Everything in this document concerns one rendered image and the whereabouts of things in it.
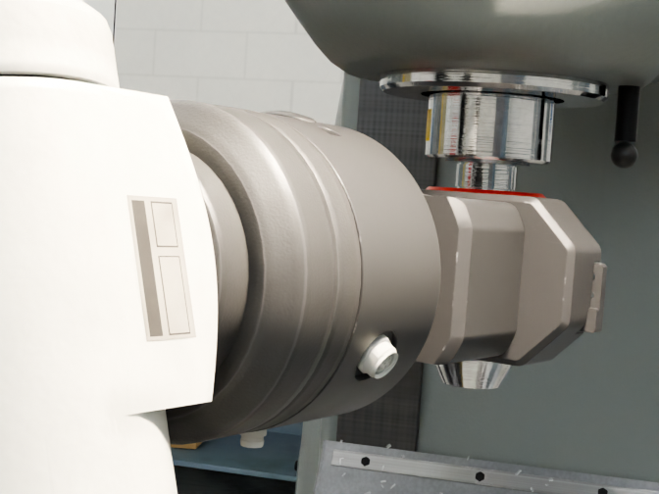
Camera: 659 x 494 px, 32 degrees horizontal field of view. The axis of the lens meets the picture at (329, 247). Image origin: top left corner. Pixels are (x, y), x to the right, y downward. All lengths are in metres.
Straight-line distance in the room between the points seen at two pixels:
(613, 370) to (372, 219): 0.53
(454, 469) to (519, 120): 0.45
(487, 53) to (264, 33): 4.60
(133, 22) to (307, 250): 4.95
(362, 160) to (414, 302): 0.04
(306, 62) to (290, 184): 4.62
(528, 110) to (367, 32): 0.07
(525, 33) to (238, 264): 0.14
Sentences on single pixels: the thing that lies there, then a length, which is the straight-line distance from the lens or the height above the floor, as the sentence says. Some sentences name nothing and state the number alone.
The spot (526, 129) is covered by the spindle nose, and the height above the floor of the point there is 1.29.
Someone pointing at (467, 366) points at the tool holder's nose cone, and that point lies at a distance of 0.43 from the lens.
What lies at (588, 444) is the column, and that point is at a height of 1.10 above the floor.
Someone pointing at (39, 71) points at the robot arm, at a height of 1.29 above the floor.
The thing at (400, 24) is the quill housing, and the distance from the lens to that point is 0.37.
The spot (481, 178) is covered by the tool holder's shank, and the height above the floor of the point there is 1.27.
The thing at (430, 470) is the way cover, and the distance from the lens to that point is 0.83.
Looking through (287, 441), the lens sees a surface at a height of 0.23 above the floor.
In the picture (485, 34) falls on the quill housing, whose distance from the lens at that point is 0.37.
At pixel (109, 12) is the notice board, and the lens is 5.27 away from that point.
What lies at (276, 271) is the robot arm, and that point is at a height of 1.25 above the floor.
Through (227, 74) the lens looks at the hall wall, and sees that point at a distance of 5.00.
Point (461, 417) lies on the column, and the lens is 0.83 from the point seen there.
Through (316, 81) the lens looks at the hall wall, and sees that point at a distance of 4.87.
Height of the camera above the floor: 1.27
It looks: 3 degrees down
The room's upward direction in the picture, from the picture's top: 4 degrees clockwise
